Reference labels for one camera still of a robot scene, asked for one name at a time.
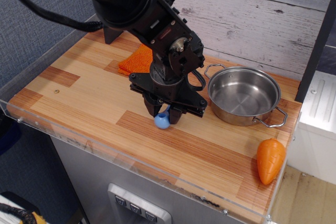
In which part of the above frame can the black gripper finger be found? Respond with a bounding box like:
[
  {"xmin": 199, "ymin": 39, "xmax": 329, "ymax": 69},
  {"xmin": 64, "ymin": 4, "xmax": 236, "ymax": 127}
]
[
  {"xmin": 169, "ymin": 106, "xmax": 186, "ymax": 124},
  {"xmin": 143, "ymin": 97, "xmax": 163, "ymax": 117}
]

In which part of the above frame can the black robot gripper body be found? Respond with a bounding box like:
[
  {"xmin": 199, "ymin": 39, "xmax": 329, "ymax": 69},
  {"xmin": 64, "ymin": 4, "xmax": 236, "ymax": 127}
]
[{"xmin": 129, "ymin": 70, "xmax": 207, "ymax": 117}]

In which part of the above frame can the blue and grey toy spoon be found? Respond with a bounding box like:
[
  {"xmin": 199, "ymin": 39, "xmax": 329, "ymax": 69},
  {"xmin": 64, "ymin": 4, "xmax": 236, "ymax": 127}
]
[{"xmin": 154, "ymin": 105, "xmax": 171, "ymax": 130}]

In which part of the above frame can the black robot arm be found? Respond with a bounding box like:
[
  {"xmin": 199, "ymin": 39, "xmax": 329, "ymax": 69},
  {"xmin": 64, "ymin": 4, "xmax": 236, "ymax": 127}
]
[{"xmin": 19, "ymin": 0, "xmax": 207, "ymax": 124}]

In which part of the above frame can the orange folded cloth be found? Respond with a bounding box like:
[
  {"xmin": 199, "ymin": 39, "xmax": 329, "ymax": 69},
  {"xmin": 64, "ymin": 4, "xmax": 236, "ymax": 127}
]
[{"xmin": 118, "ymin": 44, "xmax": 152, "ymax": 76}]

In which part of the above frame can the stainless steel pot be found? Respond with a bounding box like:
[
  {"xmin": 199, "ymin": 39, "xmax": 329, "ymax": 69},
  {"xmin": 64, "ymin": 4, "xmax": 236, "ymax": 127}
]
[{"xmin": 204, "ymin": 64, "xmax": 288, "ymax": 128}]

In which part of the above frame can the silver toy appliance front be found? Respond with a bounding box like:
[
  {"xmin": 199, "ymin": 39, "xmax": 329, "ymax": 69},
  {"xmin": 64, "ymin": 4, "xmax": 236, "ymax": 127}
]
[{"xmin": 52, "ymin": 137, "xmax": 269, "ymax": 223}]

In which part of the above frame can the silver dispenser button panel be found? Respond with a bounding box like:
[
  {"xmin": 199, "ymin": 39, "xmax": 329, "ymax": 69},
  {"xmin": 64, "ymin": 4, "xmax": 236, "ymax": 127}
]
[{"xmin": 108, "ymin": 183, "xmax": 172, "ymax": 223}]

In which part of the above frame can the orange plastic toy carrot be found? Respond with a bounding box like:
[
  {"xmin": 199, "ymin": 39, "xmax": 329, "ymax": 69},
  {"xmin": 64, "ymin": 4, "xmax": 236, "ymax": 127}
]
[{"xmin": 257, "ymin": 138, "xmax": 286, "ymax": 185}]

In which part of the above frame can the white ribbed box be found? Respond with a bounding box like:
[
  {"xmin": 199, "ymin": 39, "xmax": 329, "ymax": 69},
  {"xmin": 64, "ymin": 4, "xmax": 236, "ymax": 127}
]
[{"xmin": 287, "ymin": 71, "xmax": 335, "ymax": 184}]

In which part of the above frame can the clear acrylic table guard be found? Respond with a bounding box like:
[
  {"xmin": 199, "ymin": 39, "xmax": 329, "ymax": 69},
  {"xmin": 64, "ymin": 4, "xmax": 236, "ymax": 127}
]
[{"xmin": 4, "ymin": 31, "xmax": 301, "ymax": 216}]

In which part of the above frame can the yellow black object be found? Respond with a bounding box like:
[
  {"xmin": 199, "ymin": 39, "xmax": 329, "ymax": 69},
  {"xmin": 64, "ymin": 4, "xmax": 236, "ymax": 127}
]
[{"xmin": 25, "ymin": 212, "xmax": 48, "ymax": 224}]

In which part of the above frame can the dark left vertical post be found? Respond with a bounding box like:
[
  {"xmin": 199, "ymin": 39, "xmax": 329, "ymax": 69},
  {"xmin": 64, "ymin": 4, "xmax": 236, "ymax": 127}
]
[{"xmin": 103, "ymin": 26, "xmax": 124, "ymax": 45}]

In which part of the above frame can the dark vertical post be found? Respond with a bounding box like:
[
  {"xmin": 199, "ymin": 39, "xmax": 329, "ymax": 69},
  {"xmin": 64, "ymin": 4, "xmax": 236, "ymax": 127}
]
[
  {"xmin": 103, "ymin": 26, "xmax": 124, "ymax": 45},
  {"xmin": 295, "ymin": 0, "xmax": 335, "ymax": 103}
]

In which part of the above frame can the black cable sleeve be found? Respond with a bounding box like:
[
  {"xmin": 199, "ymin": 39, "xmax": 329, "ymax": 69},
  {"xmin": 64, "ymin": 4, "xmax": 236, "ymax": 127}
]
[{"xmin": 0, "ymin": 202, "xmax": 37, "ymax": 224}]

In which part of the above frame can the dark right vertical post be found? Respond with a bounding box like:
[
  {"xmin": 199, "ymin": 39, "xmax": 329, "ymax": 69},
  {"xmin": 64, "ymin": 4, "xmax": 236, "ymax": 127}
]
[{"xmin": 295, "ymin": 0, "xmax": 335, "ymax": 103}]

